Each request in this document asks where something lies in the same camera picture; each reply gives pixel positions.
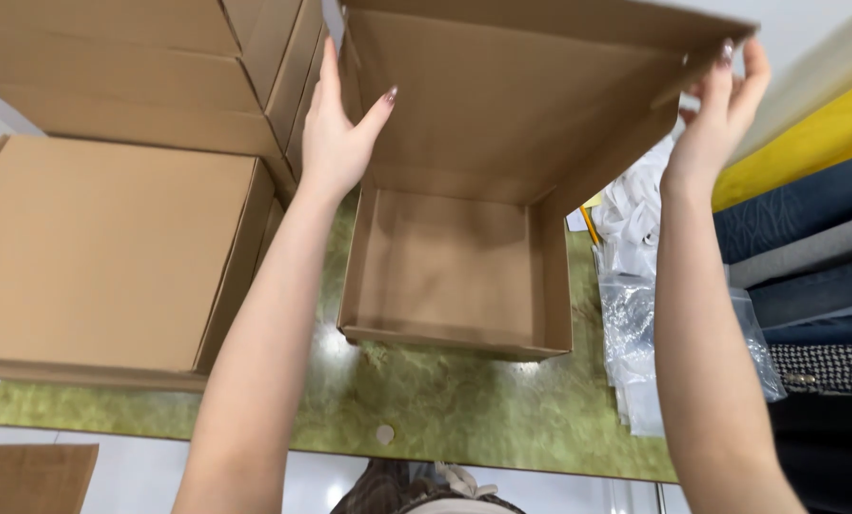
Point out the flat brown cardboard piece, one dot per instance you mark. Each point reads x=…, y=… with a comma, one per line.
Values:
x=30, y=478

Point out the yellow pencil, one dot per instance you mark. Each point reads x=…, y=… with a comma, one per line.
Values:
x=589, y=225

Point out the white paper sheet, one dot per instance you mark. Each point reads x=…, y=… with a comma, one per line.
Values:
x=577, y=220

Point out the pile of clear plastic bags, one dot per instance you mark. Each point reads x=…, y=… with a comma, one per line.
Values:
x=629, y=335

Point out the rack of folded fabrics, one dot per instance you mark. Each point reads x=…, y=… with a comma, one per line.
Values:
x=815, y=235

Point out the closed brown cardboard box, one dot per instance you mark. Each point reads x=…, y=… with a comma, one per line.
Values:
x=105, y=264

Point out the person's plaid clothing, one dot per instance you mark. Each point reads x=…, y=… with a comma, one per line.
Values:
x=426, y=489

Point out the person's right hand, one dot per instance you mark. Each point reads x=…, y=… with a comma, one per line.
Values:
x=711, y=121

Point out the green marbled table mat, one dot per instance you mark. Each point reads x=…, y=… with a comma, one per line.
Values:
x=426, y=400

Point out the brown cardboard box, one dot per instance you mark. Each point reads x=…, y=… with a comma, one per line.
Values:
x=462, y=193
x=105, y=264

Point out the stack of brown cardboard boxes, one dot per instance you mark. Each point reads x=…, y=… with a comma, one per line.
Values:
x=140, y=71

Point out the person's left hand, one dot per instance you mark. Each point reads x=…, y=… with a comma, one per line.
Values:
x=333, y=146

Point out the white crumpled plastic bags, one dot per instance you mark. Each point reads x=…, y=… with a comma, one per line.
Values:
x=633, y=207

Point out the small round beige sticker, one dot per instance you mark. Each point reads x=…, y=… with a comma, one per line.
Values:
x=385, y=434

